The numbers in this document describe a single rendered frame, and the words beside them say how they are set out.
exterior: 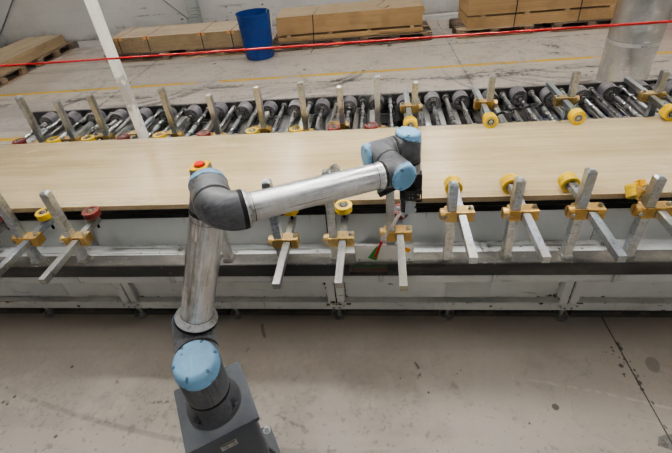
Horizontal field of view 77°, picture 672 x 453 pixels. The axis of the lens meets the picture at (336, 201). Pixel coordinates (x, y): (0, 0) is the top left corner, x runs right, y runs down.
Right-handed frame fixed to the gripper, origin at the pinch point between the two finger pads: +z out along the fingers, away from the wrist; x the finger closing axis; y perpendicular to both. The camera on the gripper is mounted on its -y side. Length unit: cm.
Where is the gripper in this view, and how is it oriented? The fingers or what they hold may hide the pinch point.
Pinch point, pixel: (402, 214)
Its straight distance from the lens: 169.5
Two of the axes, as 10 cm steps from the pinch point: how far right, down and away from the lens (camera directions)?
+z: 0.9, 8.1, 5.8
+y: 9.9, -0.2, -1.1
